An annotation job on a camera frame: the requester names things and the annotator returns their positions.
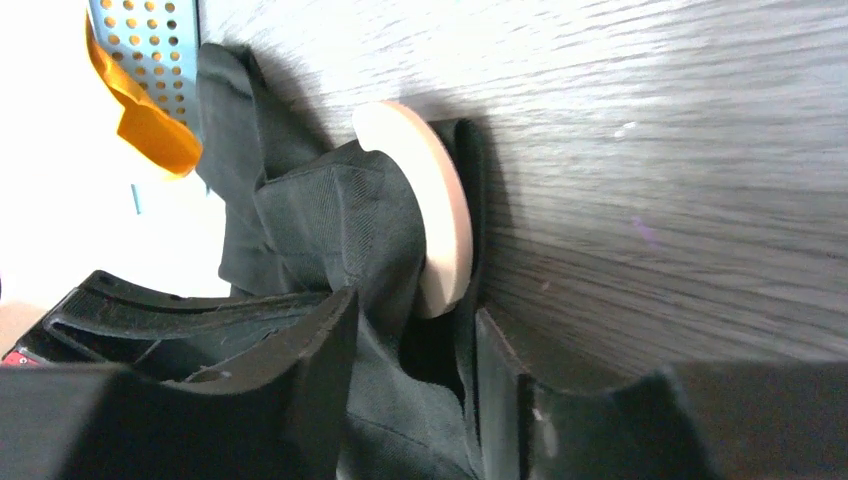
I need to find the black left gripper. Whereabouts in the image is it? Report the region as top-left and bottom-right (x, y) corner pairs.
(1, 271), (328, 381)

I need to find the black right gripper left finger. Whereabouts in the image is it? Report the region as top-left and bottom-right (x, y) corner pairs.
(179, 289), (358, 479)

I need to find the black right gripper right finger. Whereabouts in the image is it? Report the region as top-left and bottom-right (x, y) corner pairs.
(475, 305), (660, 479)

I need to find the black garment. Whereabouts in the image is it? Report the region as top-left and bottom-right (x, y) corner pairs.
(196, 43), (483, 479)

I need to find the cream hanger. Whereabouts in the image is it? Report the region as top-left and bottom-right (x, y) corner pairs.
(352, 101), (474, 318)

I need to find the yellow garment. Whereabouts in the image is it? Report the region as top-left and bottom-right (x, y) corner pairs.
(84, 13), (204, 179)

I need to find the blue plastic basket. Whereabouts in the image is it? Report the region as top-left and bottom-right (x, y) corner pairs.
(86, 0), (201, 217)

